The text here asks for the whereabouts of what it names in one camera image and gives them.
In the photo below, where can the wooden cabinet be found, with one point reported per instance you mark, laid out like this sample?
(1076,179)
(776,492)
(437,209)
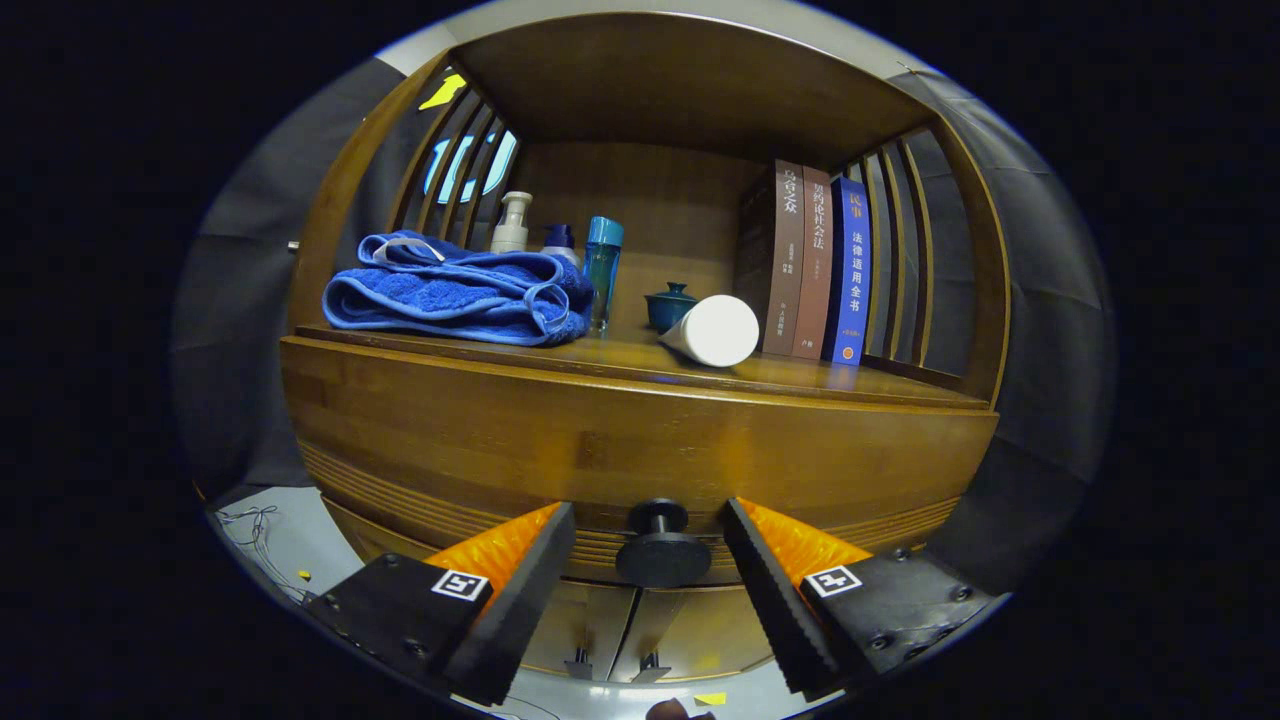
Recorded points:
(660,90)

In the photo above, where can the wooden drawer with black knob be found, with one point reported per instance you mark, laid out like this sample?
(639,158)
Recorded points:
(500,440)

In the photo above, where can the blue lidded teacup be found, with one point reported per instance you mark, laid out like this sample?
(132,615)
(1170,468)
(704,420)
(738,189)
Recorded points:
(668,305)

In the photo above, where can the teal slim bottle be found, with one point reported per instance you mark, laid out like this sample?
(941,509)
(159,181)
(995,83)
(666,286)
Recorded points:
(603,265)

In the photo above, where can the blue folded towel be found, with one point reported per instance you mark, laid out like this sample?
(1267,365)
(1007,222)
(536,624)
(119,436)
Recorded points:
(450,295)

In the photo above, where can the wooden countertop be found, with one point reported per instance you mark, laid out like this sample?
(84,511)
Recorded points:
(800,378)

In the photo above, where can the yellow tape piece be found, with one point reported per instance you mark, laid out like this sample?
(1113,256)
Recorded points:
(710,699)

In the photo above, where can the blue book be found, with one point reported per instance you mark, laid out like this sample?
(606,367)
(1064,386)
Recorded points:
(850,270)

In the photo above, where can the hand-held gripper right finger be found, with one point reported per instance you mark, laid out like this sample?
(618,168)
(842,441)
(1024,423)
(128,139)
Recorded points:
(770,600)

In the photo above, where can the white bottle with blue cap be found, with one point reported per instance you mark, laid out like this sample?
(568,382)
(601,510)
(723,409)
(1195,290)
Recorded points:
(560,245)

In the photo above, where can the reddish brown book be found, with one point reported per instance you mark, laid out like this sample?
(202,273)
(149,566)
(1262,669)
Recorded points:
(815,260)

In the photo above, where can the dark brown book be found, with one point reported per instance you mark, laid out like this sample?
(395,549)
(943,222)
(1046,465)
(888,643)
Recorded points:
(785,250)

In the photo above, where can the white and green tube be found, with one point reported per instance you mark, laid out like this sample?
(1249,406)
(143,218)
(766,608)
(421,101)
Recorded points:
(720,332)

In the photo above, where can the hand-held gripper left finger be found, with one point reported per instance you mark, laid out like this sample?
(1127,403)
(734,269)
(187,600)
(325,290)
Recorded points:
(520,600)

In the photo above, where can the wooden cabinet door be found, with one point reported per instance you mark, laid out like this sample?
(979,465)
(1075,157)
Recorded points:
(580,625)
(700,630)

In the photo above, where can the white pump bottle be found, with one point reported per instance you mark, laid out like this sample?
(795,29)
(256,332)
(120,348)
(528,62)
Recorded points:
(512,230)

